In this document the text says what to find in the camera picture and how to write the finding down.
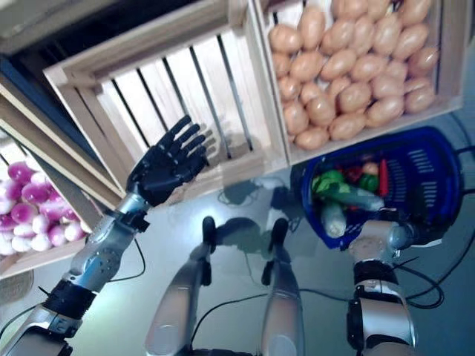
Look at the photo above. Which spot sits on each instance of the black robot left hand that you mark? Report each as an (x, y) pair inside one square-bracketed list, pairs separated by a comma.
[(167, 167)]

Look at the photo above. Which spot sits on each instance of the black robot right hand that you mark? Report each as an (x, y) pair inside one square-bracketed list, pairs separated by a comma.
[(428, 222)]

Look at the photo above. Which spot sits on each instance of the green white napa cabbage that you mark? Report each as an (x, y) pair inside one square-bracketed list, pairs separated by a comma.
[(360, 198), (334, 220)]

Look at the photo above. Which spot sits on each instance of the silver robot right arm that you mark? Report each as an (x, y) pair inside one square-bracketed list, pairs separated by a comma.
[(382, 315)]

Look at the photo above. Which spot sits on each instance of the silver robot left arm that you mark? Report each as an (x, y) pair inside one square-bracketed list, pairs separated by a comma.
[(100, 252)]

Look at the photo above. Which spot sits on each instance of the blue plastic shopping basket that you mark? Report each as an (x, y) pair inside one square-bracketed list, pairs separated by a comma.
[(426, 163)]

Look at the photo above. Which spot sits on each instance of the red chili pepper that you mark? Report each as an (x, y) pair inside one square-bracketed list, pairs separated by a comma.
[(383, 178)]

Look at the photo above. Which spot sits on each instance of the green bell pepper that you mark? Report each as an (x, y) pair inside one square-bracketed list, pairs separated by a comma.
[(368, 181)]

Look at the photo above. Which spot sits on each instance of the yellow onion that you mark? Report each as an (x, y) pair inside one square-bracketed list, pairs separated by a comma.
[(371, 168)]

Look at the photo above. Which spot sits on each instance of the wooden display shelf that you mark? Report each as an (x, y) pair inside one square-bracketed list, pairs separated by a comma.
[(85, 163)]

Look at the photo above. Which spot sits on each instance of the red apple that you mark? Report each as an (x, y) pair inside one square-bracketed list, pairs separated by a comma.
[(354, 173)]

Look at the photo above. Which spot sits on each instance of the green crinkly lettuce ball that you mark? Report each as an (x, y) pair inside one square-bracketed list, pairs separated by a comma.
[(326, 180)]

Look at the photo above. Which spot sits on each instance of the purple white onion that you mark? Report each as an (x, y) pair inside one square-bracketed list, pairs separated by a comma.
[(74, 231), (41, 243), (57, 235), (33, 193), (16, 172), (22, 213), (37, 178)]

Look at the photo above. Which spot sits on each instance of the wooden slatted crate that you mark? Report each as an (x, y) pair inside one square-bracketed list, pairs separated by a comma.
[(130, 55), (44, 256), (451, 55)]

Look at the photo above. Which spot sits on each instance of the brown potato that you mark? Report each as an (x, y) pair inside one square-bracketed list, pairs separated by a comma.
[(311, 138), (288, 89), (384, 111), (285, 39), (423, 61), (369, 66), (419, 102), (417, 84), (352, 98), (295, 115), (338, 65), (307, 66), (320, 109), (347, 126), (386, 85), (410, 37), (282, 65), (311, 24)]

